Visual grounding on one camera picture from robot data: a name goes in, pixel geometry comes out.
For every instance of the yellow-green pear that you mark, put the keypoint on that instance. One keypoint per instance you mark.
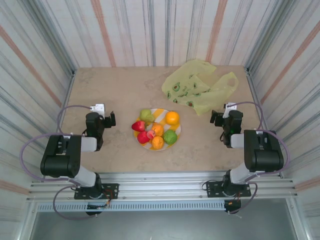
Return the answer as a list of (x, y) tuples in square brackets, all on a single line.
[(146, 115)]

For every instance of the round orange fruit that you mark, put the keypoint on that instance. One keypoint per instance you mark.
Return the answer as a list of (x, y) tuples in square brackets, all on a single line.
[(172, 118)]

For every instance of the green apple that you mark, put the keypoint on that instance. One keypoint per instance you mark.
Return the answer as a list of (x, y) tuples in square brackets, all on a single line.
[(170, 136)]

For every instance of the orange pear with stem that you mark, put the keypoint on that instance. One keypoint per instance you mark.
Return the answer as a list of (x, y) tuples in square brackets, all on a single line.
[(158, 129)]

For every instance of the yellow avocado print plastic bag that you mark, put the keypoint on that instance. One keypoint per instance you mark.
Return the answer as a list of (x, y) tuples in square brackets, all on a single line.
[(185, 75)]

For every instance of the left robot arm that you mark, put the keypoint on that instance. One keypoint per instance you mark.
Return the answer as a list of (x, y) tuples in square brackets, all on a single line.
[(60, 160)]

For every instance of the red strawberry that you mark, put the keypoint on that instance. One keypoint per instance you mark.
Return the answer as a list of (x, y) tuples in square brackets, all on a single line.
[(139, 125), (142, 137)]

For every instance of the yellow white striped plate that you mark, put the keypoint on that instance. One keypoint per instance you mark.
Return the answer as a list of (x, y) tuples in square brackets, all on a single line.
[(160, 113)]

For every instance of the orange mandarin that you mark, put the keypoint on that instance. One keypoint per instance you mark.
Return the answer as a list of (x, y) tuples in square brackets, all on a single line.
[(157, 142)]

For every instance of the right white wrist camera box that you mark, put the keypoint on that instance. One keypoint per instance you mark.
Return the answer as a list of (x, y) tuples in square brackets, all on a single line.
[(231, 107)]

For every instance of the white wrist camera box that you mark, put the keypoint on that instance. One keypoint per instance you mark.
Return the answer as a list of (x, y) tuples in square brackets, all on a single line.
[(231, 107), (98, 108)]

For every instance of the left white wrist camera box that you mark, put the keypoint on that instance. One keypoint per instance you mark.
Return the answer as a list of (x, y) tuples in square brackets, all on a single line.
[(98, 108)]

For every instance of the metal side rail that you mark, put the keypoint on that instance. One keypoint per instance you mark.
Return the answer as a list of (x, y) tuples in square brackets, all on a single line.
[(255, 92), (68, 92)]

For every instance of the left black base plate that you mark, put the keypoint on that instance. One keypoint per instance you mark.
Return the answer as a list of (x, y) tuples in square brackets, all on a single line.
[(112, 190)]

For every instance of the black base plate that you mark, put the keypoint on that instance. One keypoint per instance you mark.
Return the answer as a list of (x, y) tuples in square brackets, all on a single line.
[(212, 188), (112, 190)]

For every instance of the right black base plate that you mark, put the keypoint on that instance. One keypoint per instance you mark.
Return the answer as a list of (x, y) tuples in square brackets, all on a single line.
[(212, 188)]

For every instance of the aluminium mounting rail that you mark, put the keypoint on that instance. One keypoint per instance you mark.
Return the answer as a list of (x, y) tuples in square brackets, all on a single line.
[(162, 185)]

